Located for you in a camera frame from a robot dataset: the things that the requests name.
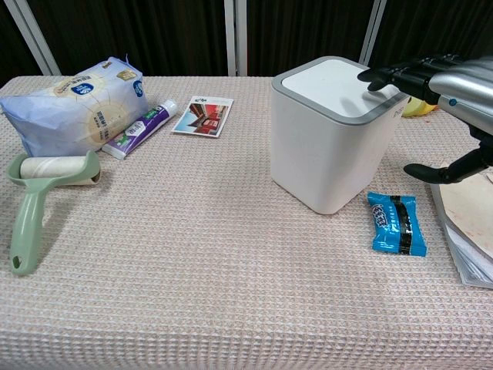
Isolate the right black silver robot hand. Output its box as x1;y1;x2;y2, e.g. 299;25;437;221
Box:
356;54;493;185

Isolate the white trash bin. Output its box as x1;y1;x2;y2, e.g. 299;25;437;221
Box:
270;55;411;216

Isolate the blue candy wrapper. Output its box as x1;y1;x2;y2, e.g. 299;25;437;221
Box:
366;190;428;258

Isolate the yellow orange toy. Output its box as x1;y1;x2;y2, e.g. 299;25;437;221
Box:
400;96;439;118

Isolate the beige stained sheet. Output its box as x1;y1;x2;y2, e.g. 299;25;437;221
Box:
437;160;493;258

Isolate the grey stack of booklets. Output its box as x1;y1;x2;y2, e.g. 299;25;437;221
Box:
425;180;493;288

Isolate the red picture postcard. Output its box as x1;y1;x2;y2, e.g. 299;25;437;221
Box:
171;96;235;139

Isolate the pink waffle tablecloth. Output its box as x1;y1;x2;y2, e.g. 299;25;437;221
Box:
0;75;493;370

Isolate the purple white toothpaste tube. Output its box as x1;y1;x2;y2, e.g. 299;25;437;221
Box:
102;99;179;161

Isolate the dark curtain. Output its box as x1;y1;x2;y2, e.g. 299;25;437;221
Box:
0;0;493;78

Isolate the blue white tissue pack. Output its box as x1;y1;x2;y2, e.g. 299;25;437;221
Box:
0;55;149;158

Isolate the green lint roller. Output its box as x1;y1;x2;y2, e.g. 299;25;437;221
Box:
5;150;102;277

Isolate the white slanted frame post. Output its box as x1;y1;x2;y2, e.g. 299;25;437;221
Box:
4;0;62;76
359;0;388;67

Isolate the white upright frame post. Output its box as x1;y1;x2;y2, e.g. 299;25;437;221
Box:
223;0;248;77

